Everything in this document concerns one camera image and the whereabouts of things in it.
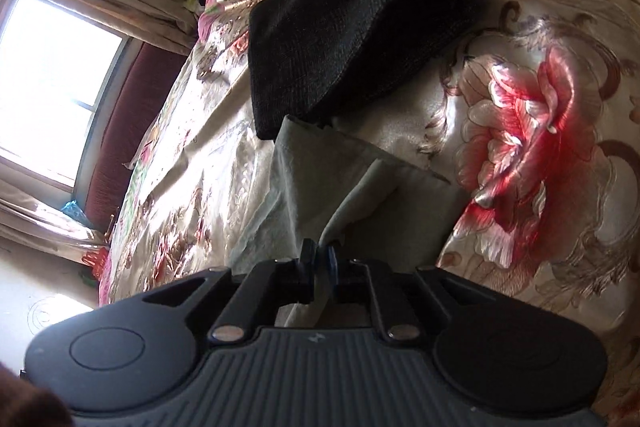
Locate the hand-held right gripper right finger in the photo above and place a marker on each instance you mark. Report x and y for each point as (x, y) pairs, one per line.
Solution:
(331, 263)

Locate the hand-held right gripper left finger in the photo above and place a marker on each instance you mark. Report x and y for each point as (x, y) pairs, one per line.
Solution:
(308, 259)

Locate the green pants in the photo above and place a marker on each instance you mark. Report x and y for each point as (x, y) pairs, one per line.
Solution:
(310, 187)

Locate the black knit pants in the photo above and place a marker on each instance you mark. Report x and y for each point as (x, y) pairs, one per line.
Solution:
(350, 22)

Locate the red shopping bag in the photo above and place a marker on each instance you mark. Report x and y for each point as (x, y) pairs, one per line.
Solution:
(97, 259)

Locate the maroon sofa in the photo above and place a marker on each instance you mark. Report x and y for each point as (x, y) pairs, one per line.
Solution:
(130, 122)

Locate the blue plastic bag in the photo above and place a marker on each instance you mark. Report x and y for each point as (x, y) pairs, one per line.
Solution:
(72, 209)

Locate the dark brown cloth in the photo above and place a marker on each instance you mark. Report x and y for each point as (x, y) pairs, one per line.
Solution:
(25, 399)

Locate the window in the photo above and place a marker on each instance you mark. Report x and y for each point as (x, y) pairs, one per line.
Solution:
(45, 82)

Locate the floral satin bedspread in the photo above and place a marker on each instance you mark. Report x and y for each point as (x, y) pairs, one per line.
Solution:
(550, 32)

